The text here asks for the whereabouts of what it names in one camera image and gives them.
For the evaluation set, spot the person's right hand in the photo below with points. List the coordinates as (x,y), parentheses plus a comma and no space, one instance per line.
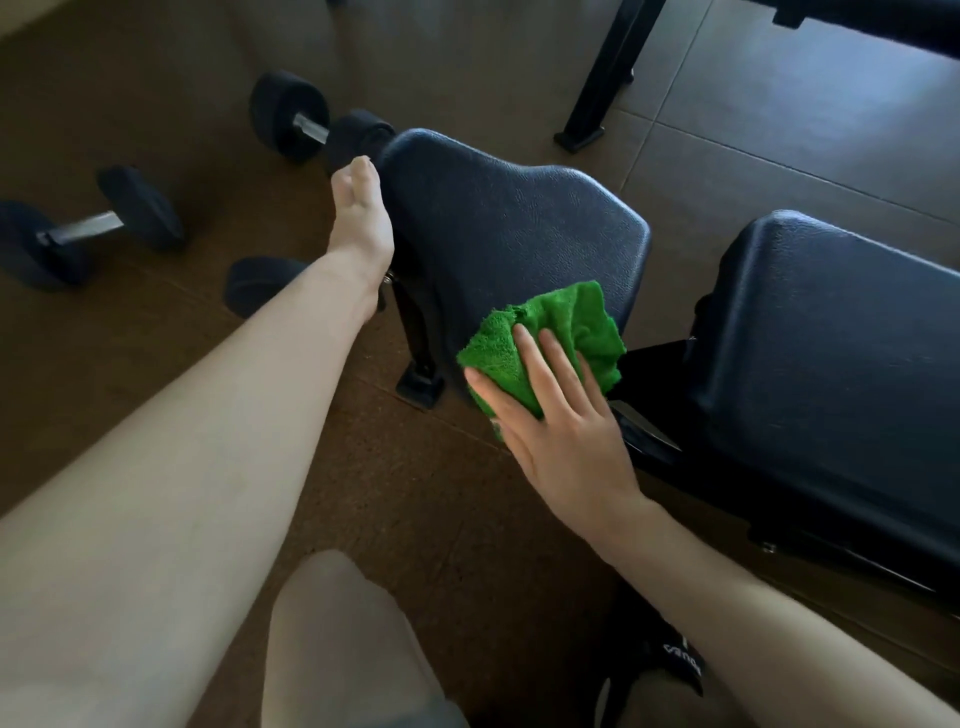
(566,442)

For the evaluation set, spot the person's left hand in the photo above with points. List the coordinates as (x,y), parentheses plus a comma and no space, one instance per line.
(361,225)

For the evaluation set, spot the person's right middle finger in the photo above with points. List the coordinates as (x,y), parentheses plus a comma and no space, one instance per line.
(566,369)

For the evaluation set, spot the person's left fingers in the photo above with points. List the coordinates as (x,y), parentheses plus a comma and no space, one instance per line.
(357,178)

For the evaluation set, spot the person's right thumb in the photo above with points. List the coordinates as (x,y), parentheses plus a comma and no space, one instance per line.
(491,397)

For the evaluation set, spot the green microfibre cloth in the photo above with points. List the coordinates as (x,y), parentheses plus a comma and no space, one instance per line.
(559,322)

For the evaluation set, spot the person's right forearm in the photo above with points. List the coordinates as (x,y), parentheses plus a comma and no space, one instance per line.
(750,622)

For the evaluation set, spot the person's left forearm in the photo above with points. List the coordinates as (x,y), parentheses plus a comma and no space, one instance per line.
(187,480)

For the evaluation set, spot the black dumbbell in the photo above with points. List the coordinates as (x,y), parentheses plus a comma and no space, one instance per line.
(45,244)
(289,112)
(259,283)

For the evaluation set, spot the dark blue bench seat pad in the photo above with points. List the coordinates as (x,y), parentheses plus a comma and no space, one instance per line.
(510,225)

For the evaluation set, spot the dark blue bench back pad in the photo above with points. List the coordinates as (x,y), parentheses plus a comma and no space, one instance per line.
(832,360)

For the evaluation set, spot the black metal rack leg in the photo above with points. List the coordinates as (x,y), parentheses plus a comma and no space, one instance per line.
(604,75)

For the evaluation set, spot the person's left leg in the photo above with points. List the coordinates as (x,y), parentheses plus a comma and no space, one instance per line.
(341,645)

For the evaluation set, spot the person's leg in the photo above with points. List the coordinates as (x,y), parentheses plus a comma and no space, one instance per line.
(341,645)
(675,705)

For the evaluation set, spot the person's right leg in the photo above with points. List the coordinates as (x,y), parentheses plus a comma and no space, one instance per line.
(675,705)

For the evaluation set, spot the dark padded equipment bar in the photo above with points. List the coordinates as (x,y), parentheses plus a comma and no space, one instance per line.
(877,19)

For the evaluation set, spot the black metal bench frame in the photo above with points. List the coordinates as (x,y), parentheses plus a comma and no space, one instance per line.
(420,379)

